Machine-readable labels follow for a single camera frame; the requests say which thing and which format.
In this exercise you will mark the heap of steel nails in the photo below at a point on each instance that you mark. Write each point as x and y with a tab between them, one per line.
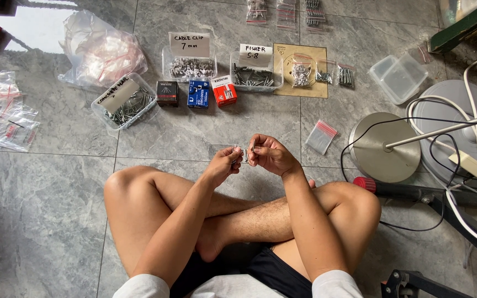
133	108

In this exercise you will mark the handwritten paper label, slanted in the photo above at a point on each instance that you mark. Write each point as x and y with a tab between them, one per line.
118	96

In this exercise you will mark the person's leg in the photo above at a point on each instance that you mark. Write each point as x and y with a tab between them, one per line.
139	194
346	211

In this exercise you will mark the black bar with red grips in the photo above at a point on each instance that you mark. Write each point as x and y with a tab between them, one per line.
404	192

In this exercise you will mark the tan cardboard sheet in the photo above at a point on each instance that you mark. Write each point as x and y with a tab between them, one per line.
284	89

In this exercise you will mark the handwritten card label, small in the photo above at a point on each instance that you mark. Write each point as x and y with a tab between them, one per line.
255	55

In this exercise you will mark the green wooden furniture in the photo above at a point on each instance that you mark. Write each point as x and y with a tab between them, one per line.
466	31

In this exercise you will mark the heap of clear zip bags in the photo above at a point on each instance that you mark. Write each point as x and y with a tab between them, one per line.
4	111

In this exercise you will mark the stacked clear plastic tubs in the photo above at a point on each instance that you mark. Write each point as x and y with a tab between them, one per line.
398	78

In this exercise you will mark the black metal frame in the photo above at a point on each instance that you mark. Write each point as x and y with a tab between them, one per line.
466	231

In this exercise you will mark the handwritten card label, large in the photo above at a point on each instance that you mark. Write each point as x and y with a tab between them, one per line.
189	44

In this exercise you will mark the person's left leg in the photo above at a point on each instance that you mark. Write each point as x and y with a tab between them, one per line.
139	194

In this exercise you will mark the small red white cardboard box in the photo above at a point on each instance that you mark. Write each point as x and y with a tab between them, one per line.
224	92

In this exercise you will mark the person's right hand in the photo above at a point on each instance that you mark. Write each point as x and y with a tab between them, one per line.
275	157

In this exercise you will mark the small black cardboard box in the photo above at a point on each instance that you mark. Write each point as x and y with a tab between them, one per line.
167	93

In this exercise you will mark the white fan base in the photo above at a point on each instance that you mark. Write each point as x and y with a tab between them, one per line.
441	103

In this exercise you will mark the zip bag with screws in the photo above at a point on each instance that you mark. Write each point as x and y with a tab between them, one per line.
323	75

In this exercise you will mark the clear tub with nails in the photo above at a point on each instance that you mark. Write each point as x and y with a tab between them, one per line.
97	108

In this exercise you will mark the large plastic bag of zip bags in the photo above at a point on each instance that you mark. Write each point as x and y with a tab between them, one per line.
97	51

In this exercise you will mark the white shirt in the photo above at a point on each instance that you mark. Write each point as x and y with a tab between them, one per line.
230	289

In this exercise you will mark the small blue cardboard box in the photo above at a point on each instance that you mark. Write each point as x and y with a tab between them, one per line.
198	94

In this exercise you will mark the small silver screw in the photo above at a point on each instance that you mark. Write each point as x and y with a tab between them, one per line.
253	145

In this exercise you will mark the clear tub with wall plugs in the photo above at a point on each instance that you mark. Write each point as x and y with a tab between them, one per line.
278	68

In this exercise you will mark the person's right leg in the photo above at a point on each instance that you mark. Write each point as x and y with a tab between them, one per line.
346	211

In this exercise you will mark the metal lamp base with pole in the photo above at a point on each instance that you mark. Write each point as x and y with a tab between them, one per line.
371	153

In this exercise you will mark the clear plastic bag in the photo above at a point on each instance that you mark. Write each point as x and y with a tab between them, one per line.
462	10

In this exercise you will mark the person's left hand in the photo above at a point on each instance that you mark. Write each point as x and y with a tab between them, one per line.
221	165

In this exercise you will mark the zip bag with white clips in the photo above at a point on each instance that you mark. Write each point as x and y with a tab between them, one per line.
301	73

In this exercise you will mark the black shorts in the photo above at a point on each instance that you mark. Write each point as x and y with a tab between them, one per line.
271	269

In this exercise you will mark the tiny empty zip bag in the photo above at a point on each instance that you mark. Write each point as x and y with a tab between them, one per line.
424	53

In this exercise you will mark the heap of grey wall plugs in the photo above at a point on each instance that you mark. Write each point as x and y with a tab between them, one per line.
253	78

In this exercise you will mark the zip bag with grey plugs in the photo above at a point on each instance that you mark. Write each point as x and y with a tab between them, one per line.
346	76

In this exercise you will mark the cream plug adaptor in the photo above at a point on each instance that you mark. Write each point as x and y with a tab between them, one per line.
472	166

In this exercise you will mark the empty clear zip bag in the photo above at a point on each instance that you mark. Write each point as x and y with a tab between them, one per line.
320	136

